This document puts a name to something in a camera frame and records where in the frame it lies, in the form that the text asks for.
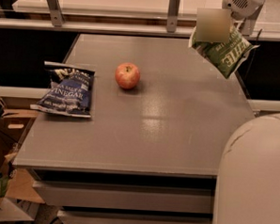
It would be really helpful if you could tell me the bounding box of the cardboard box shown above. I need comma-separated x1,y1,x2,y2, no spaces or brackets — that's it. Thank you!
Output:
0,109,44,222

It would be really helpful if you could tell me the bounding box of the green jalapeno chip bag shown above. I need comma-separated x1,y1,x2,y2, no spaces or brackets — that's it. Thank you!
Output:
189,25,258,79

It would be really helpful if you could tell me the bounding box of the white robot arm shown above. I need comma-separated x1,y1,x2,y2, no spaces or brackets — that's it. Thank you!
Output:
212,113,280,224

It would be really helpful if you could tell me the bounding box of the grey drawer cabinet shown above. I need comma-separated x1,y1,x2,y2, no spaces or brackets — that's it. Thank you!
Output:
15,35,253,224

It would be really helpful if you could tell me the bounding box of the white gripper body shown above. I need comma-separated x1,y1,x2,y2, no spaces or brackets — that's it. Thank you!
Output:
222,0,265,20

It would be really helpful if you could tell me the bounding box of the metal railing frame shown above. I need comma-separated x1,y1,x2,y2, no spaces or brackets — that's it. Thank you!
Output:
0,0,280,44

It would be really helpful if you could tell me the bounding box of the red apple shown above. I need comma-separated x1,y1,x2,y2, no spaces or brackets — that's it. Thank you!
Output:
115,62,140,89

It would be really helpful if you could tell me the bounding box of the blue salt vinegar chip bag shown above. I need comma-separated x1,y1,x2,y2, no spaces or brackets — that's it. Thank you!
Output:
30,61,95,119

